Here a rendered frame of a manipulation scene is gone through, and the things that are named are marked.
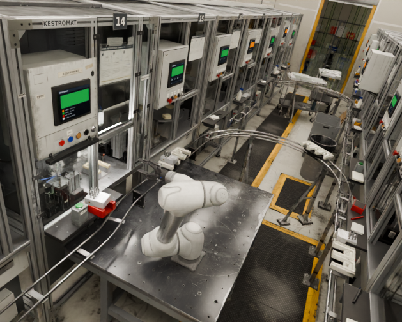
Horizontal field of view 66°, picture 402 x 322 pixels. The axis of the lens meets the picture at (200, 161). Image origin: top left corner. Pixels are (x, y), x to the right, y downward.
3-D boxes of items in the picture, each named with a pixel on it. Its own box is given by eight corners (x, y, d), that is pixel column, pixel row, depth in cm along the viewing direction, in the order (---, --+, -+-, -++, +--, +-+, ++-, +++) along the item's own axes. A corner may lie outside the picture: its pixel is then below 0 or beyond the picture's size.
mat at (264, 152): (251, 199, 393) (251, 199, 392) (209, 183, 411) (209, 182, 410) (309, 97, 872) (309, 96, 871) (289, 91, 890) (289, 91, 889)
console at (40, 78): (43, 163, 153) (32, 71, 131) (2, 145, 162) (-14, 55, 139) (100, 135, 187) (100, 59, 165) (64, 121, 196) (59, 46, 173)
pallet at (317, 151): (298, 149, 359) (300, 141, 354) (305, 147, 366) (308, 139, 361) (323, 164, 334) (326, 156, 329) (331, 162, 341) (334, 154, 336)
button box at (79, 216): (79, 227, 182) (78, 211, 176) (69, 222, 184) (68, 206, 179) (88, 219, 189) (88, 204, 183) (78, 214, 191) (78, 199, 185)
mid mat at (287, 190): (309, 223, 368) (309, 223, 367) (264, 206, 384) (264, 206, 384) (317, 185, 450) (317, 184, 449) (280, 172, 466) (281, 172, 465)
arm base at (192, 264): (208, 250, 214) (209, 245, 211) (194, 272, 195) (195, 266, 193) (185, 239, 219) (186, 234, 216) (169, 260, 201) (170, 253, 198)
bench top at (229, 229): (211, 333, 167) (213, 328, 165) (63, 251, 199) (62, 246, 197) (273, 197, 290) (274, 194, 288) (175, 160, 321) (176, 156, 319)
